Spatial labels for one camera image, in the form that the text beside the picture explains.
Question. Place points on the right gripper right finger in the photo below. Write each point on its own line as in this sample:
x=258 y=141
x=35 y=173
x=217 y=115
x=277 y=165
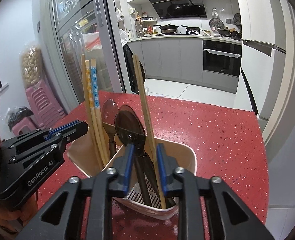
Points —
x=207 y=207

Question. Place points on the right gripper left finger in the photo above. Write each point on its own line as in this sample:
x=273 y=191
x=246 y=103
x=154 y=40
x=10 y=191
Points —
x=61 y=216

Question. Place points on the plain wooden chopstick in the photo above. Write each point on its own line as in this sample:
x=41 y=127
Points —
x=148 y=124
x=95 y=149

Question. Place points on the dark spoon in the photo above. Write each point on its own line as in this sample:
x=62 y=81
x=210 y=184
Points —
x=109 y=111
x=135 y=149

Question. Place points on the yellow patterned chopstick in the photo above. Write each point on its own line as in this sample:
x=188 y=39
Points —
x=91 y=102

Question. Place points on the blue patterned chopstick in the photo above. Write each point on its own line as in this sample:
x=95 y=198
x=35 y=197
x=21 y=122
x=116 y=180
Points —
x=95 y=90

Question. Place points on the pink plastic stools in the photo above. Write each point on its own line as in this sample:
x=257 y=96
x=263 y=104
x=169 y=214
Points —
x=46 y=109

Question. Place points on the glass sliding door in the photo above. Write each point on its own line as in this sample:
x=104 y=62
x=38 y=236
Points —
x=72 y=28

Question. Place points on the black built-in oven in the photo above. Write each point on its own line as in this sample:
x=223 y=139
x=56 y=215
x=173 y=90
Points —
x=222 y=57

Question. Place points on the white refrigerator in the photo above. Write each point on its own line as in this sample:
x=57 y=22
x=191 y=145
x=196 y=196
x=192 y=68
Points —
x=263 y=54

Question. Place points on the black wok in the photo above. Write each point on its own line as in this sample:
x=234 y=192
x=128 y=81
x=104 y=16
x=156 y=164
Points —
x=167 y=29

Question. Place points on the black range hood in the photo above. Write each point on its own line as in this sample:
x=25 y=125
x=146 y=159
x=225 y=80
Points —
x=167 y=9

